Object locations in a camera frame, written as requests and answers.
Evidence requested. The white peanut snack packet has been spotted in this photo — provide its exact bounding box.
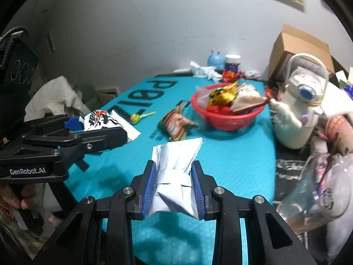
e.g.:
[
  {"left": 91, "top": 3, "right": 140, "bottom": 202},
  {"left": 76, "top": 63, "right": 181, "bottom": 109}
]
[{"left": 83, "top": 110, "right": 141, "bottom": 142}]

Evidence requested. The white lidded jar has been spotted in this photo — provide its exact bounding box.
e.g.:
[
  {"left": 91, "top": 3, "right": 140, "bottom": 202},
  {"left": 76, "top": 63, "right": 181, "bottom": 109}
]
[{"left": 225, "top": 54, "right": 241, "bottom": 73}]

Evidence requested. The beige snack packet in basket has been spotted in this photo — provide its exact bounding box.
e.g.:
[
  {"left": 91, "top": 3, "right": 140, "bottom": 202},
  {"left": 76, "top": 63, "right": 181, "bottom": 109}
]
[{"left": 230, "top": 83, "right": 267, "bottom": 113}]

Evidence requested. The blue deer humidifier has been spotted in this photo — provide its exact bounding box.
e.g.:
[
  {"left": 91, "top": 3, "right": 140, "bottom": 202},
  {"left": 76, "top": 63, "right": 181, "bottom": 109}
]
[{"left": 207, "top": 50, "right": 225, "bottom": 71}]

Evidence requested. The dark cereal snack bag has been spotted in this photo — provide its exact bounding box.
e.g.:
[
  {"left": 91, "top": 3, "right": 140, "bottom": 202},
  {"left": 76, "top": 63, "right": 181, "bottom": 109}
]
[{"left": 158, "top": 105, "right": 199, "bottom": 141}]

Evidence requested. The red snack wrapper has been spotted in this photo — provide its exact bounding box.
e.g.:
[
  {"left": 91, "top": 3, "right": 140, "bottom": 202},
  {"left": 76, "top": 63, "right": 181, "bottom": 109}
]
[{"left": 222, "top": 69, "right": 244, "bottom": 83}]

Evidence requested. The white water jug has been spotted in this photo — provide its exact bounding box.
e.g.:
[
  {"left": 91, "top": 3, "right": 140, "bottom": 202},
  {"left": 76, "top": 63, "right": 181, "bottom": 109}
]
[{"left": 270, "top": 53, "right": 329, "bottom": 150}]

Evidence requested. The crumpled white tissue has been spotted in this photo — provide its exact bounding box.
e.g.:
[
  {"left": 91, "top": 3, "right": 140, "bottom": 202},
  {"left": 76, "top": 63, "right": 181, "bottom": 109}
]
[{"left": 190, "top": 61, "right": 222, "bottom": 83}]

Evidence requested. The person's left hand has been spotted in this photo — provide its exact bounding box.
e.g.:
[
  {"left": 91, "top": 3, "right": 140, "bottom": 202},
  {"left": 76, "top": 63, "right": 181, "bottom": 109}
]
[{"left": 0, "top": 183, "right": 37, "bottom": 210}]

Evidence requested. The plain white snack packet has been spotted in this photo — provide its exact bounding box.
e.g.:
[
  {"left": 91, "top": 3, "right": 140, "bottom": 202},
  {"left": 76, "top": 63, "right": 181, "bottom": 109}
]
[{"left": 149, "top": 138, "right": 202, "bottom": 220}]

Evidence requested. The teal bubble mailer mat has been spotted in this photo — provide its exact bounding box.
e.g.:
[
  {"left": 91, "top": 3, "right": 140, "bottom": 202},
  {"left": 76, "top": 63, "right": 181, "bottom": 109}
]
[{"left": 65, "top": 77, "right": 275, "bottom": 264}]

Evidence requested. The yellow lollipop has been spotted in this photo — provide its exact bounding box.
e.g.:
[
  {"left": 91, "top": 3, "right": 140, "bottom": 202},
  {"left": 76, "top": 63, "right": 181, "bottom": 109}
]
[{"left": 130, "top": 111, "right": 156, "bottom": 125}]

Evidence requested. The red plastic basket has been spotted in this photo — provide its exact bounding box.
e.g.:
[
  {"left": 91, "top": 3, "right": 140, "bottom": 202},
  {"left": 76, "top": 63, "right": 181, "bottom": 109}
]
[{"left": 191, "top": 83, "right": 265, "bottom": 131}]

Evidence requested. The white clothing pile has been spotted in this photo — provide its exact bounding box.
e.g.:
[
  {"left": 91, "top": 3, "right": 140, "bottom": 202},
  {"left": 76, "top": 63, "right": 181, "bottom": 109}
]
[{"left": 24, "top": 76, "right": 91, "bottom": 121}]

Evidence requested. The cardboard box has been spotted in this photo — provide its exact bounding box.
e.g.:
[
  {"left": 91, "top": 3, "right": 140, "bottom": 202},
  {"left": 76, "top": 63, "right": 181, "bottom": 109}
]
[{"left": 269, "top": 24, "right": 348, "bottom": 81}]

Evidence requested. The yellow snack packet in basket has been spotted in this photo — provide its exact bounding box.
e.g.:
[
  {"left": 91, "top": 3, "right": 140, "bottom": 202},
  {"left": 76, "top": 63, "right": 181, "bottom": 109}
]
[{"left": 208, "top": 82, "right": 238, "bottom": 106}]

